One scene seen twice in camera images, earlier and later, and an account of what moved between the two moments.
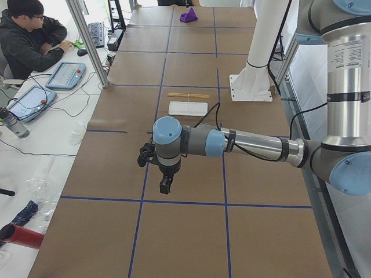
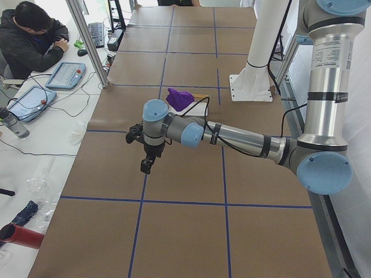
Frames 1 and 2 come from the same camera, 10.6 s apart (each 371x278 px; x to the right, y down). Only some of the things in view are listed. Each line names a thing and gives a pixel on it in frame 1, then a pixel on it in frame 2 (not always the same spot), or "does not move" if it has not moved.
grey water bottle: [10, 120] does not move
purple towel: [187, 17] to [179, 99]
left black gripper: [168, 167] to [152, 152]
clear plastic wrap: [44, 193] does not move
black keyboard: [97, 30] does not move
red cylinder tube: [14, 233] does not move
